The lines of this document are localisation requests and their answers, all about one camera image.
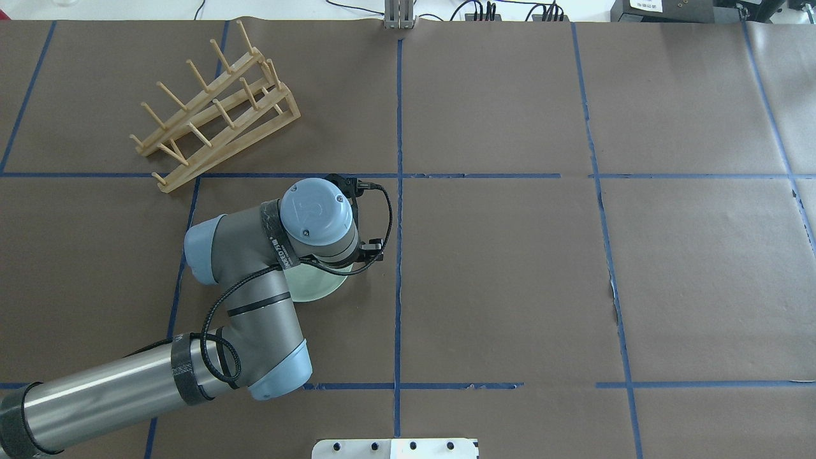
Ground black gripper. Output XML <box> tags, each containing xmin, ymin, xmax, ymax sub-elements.
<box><xmin>354</xmin><ymin>238</ymin><xmax>386</xmax><ymax>264</ymax></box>

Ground light green ceramic plate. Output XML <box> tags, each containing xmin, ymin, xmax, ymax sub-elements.
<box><xmin>283</xmin><ymin>263</ymin><xmax>347</xmax><ymax>303</ymax></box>

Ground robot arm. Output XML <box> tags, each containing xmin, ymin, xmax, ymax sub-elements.
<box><xmin>2</xmin><ymin>174</ymin><xmax>393</xmax><ymax>458</ymax></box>

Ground wooden dish rack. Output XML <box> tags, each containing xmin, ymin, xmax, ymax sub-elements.
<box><xmin>130</xmin><ymin>18</ymin><xmax>302</xmax><ymax>194</ymax></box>

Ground black power strip left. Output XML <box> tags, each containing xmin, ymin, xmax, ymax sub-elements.
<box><xmin>457</xmin><ymin>1</ymin><xmax>500</xmax><ymax>22</ymax></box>

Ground black power strip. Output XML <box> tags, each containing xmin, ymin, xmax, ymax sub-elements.
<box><xmin>457</xmin><ymin>1</ymin><xmax>500</xmax><ymax>22</ymax></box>
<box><xmin>527</xmin><ymin>2</ymin><xmax>569</xmax><ymax>22</ymax></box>

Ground black power strip right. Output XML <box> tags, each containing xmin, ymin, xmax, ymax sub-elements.
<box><xmin>527</xmin><ymin>2</ymin><xmax>569</xmax><ymax>22</ymax></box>

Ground black equipment box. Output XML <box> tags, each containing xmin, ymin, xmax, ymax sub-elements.
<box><xmin>609</xmin><ymin>1</ymin><xmax>745</xmax><ymax>24</ymax></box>

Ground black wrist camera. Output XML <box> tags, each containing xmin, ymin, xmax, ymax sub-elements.
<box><xmin>323</xmin><ymin>173</ymin><xmax>361</xmax><ymax>201</ymax></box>

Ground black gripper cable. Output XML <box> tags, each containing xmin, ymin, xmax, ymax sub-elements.
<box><xmin>199</xmin><ymin>183</ymin><xmax>393</xmax><ymax>390</ymax></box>

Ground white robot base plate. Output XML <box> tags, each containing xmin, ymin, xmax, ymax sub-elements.
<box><xmin>311</xmin><ymin>437</ymin><xmax>480</xmax><ymax>458</ymax></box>

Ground grey aluminium frame post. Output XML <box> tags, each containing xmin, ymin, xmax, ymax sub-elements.
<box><xmin>384</xmin><ymin>0</ymin><xmax>416</xmax><ymax>30</ymax></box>

